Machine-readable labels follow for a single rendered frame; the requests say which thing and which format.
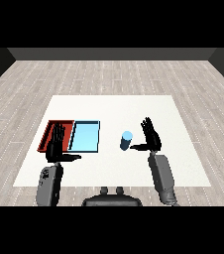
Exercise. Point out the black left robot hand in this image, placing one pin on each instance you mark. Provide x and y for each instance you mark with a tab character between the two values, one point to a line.
55	148

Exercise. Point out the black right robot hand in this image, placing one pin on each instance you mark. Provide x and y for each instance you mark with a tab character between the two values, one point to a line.
152	137

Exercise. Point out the dark grey robot body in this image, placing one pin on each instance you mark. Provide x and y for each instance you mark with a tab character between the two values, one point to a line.
112	199

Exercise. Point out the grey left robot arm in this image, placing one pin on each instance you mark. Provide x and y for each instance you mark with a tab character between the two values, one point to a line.
49	185

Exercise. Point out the red shallow open box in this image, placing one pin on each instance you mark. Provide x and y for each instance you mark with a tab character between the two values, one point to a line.
50	134

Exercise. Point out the small blue can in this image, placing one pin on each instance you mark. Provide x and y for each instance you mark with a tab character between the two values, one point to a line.
126	140

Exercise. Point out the light blue shallow open box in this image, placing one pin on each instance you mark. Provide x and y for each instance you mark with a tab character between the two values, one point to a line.
85	136

